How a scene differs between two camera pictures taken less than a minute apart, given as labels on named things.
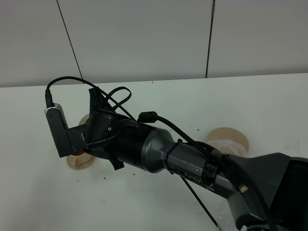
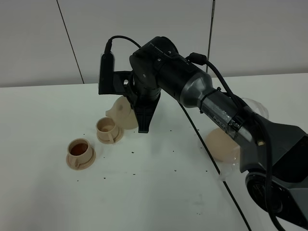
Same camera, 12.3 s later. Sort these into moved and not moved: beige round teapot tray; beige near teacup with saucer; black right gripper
Moved: black right gripper
Not moved: beige near teacup with saucer; beige round teapot tray
